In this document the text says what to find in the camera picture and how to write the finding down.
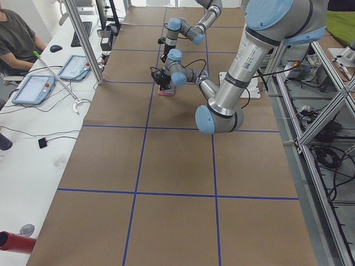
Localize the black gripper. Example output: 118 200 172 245
164 43 175 57
159 69 174 91

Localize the pink and grey towel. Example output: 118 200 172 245
158 87 175 96

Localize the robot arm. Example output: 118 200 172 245
151 0 328 134
158 0 222 62

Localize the black power box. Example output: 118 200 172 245
100 30 113 52

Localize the black monitor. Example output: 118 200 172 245
95 0 121 33

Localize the metal reaching stick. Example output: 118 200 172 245
33 50 91 115

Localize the far teach pendant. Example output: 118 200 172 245
58 55 90 81

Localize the teach pendant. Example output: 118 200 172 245
58 55 90 81
12 75 55 105

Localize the black keyboard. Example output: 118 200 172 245
70 21 93 48

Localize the black computer mouse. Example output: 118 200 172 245
50 44 63 53

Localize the near teach pendant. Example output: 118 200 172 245
12 75 55 105

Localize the small black square device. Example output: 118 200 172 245
38 137 48 149

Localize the seated person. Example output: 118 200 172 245
1 8 47 76

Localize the red cylinder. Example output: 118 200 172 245
1 231 37 254

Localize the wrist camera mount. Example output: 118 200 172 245
158 38 166 45
150 66 165 85

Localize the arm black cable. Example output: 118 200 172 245
149 58 295 111

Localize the aluminium frame post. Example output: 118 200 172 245
64 0 103 85

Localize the aluminium frame rail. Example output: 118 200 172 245
270 36 354 265

